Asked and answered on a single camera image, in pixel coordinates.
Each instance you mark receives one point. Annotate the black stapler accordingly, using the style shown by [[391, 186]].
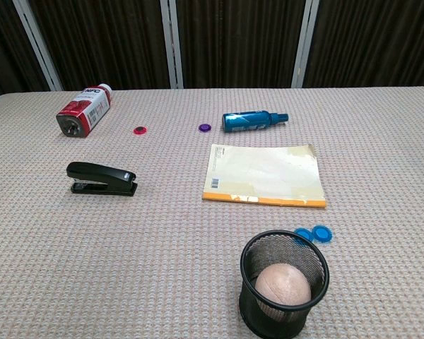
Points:
[[99, 171]]

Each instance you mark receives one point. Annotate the purple bottle cap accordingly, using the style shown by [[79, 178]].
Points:
[[205, 128]]

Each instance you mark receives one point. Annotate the blue spray bottle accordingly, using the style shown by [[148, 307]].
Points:
[[247, 121]]

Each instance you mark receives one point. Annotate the red bottle cap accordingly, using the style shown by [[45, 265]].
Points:
[[140, 130]]

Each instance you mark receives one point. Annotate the beige woven tablecloth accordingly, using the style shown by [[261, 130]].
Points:
[[162, 247]]

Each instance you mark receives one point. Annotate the dark curtain panel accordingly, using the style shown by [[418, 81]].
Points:
[[374, 39], [240, 39], [102, 39], [3, 42]]

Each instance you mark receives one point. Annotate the beige ball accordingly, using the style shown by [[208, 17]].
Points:
[[282, 286]]

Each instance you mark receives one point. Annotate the black mesh pen cup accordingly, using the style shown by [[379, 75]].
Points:
[[247, 303]]

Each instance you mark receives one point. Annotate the red NFC juice bottle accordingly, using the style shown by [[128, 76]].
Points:
[[88, 106]]

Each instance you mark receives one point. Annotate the gray partition post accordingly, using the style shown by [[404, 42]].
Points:
[[305, 46], [172, 46], [38, 46]]

